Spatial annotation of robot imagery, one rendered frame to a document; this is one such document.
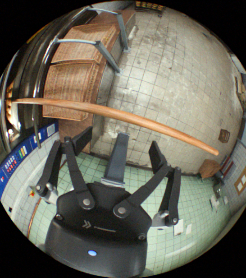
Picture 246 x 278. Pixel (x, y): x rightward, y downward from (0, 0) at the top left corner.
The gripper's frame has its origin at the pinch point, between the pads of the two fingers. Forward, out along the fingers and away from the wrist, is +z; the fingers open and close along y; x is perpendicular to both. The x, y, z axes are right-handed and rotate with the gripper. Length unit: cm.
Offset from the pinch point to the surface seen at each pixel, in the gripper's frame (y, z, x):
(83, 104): -13.4, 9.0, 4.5
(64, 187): -68, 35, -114
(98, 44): -27, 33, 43
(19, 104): -89, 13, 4
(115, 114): -3.1, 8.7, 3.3
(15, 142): -91, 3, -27
